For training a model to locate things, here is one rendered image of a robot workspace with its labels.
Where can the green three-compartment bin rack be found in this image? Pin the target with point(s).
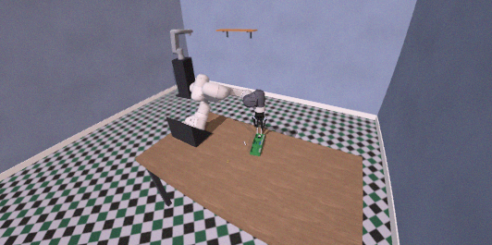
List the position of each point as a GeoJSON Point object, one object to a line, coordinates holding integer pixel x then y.
{"type": "Point", "coordinates": [256, 148]}

